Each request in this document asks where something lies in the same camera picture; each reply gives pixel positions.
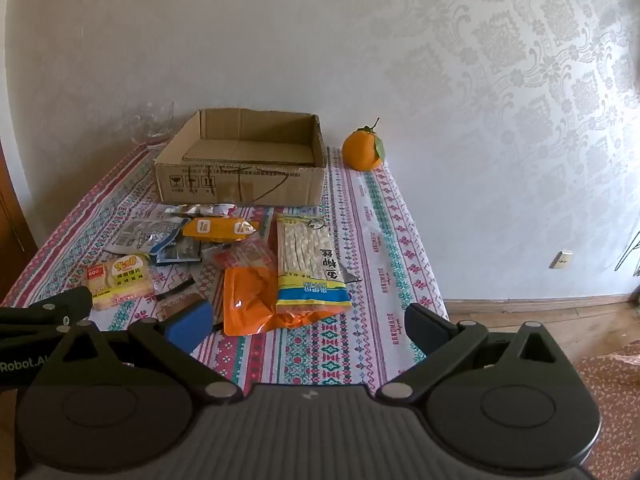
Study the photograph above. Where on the patterned red teal tablecloth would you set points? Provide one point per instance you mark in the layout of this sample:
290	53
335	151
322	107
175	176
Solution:
370	260

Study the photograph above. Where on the dark blue snack packet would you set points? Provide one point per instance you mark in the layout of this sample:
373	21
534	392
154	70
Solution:
182	250

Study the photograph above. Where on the white wall socket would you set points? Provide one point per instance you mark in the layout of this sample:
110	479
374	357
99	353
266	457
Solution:
561	259

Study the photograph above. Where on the brown patterned cloth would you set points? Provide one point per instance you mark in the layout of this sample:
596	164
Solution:
612	400

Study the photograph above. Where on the orange fruit with leaves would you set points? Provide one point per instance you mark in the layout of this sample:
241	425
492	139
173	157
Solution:
361	150

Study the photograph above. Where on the white blue snack packet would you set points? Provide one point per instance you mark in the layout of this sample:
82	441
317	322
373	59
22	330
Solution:
137	235

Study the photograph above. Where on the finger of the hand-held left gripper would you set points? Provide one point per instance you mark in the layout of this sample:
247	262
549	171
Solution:
50	307

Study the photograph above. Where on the wooden baseboard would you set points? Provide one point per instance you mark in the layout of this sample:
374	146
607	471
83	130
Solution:
540	305

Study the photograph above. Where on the orange yellow snack packet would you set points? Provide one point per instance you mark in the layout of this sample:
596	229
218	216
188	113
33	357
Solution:
217	229

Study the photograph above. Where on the red clear snack packet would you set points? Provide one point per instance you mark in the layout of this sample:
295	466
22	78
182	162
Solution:
247	256

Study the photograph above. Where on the clear packet of brown snack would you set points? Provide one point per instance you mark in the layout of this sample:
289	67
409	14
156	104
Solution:
177	302

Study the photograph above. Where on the brown cardboard box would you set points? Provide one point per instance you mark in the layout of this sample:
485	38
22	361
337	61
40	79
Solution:
240	180

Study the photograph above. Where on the yellow cracker packet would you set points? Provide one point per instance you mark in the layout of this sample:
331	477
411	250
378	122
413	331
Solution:
120	280

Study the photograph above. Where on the orange foil pouch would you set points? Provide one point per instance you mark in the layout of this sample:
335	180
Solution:
247	305

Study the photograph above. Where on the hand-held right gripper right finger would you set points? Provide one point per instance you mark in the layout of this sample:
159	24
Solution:
424	327

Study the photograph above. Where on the brown wooden door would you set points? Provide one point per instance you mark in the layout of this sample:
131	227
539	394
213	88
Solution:
12	230

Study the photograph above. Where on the long white sticks packet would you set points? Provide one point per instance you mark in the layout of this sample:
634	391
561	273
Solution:
307	260

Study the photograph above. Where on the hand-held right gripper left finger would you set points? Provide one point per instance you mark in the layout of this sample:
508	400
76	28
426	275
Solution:
189	326

